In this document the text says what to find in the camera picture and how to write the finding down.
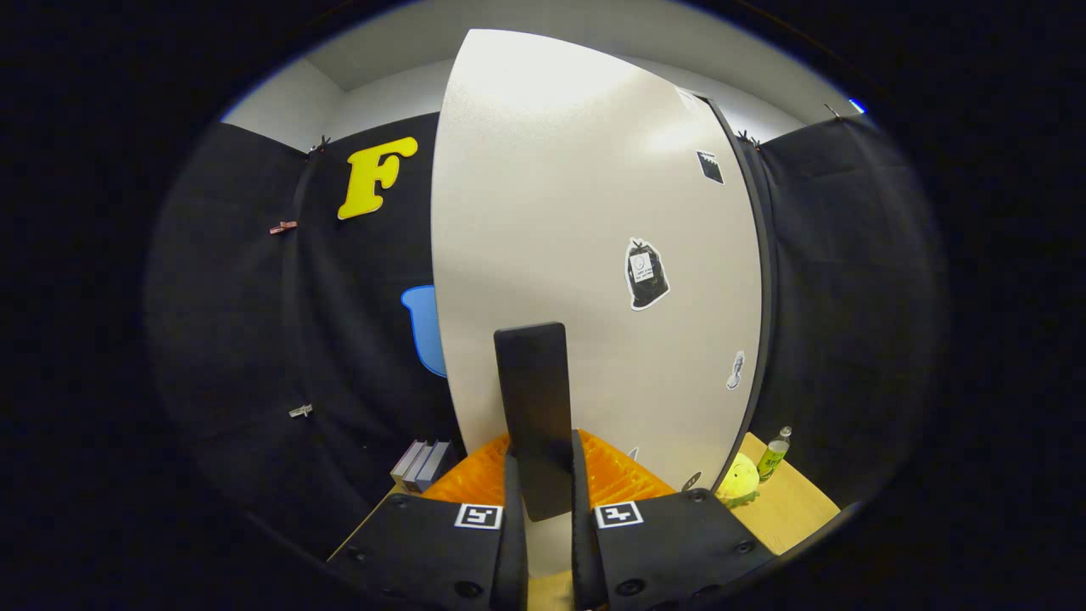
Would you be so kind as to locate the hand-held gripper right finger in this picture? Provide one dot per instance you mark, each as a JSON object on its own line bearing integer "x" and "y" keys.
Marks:
{"x": 585, "y": 552}

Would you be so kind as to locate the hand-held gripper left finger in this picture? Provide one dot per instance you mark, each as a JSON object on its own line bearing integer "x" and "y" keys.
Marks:
{"x": 512, "y": 552}

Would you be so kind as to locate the beige shoe cabinet door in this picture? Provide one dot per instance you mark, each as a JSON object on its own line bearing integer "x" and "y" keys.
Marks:
{"x": 551, "y": 212}

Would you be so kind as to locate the blue book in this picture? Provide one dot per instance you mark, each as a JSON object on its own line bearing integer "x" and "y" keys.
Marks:
{"x": 433, "y": 467}

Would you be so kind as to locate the yellow pineapple plush toy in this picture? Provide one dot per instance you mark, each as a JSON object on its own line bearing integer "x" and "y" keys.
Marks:
{"x": 738, "y": 479}

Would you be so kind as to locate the green bottle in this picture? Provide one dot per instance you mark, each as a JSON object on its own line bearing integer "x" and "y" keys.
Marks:
{"x": 772, "y": 462}

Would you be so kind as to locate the silver clip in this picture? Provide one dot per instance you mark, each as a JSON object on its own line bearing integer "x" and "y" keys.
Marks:
{"x": 300, "y": 411}

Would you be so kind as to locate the black backdrop cloth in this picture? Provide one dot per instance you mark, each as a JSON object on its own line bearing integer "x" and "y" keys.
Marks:
{"x": 237, "y": 339}

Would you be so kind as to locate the red clip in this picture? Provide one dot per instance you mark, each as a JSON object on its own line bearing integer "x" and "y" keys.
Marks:
{"x": 283, "y": 227}

